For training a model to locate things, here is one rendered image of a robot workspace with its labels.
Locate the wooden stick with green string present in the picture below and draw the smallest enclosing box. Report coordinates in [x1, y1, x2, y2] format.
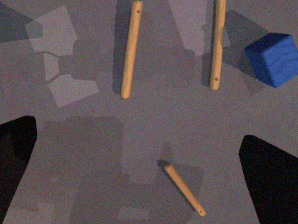
[121, 0, 142, 99]

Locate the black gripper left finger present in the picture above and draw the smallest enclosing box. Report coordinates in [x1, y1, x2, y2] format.
[0, 116, 37, 224]

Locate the thin wooden stick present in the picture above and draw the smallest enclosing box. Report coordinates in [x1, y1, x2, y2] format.
[164, 163, 206, 216]
[209, 0, 226, 91]

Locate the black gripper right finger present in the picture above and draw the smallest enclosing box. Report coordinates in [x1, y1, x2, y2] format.
[238, 135, 298, 224]

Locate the blue cube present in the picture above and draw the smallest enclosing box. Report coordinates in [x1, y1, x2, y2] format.
[243, 32, 298, 88]

